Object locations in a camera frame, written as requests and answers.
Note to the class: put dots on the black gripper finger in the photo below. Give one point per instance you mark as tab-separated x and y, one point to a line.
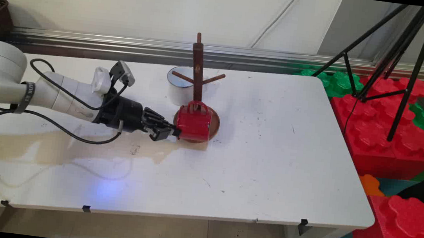
156	119
163	133

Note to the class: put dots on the black tripod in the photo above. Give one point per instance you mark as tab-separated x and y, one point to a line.
414	69

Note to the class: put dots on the wooden mug tree stand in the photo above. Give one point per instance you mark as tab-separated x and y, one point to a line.
198	70

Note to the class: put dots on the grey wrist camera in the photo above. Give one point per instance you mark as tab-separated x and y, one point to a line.
125	72

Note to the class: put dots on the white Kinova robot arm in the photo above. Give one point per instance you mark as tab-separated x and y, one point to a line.
0	69

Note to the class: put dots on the aluminium wall rail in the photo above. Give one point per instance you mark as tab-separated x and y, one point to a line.
125	45

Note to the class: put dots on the black table clip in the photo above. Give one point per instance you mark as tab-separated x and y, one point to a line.
304	222
5	203
86	208

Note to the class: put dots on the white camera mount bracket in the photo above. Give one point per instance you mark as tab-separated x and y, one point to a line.
101	80

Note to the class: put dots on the large red foam block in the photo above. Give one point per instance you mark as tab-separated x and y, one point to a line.
375	136

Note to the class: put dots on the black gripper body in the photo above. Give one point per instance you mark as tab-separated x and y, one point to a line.
126	114

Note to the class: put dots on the red speckled enamel mug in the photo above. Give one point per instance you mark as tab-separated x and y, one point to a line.
194	125

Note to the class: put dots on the white enamel mug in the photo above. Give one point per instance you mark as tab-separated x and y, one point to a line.
178	92

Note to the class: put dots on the orange foam piece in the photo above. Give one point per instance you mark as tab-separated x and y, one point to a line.
370	185

